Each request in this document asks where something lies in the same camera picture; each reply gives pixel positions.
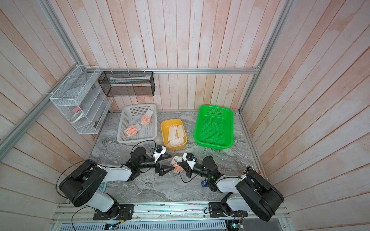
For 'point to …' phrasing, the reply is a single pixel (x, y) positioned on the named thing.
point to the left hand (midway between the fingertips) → (172, 163)
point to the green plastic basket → (214, 127)
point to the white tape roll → (76, 117)
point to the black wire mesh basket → (127, 83)
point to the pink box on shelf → (75, 109)
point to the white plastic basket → (131, 115)
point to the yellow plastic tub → (165, 129)
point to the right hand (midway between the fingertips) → (178, 160)
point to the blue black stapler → (204, 183)
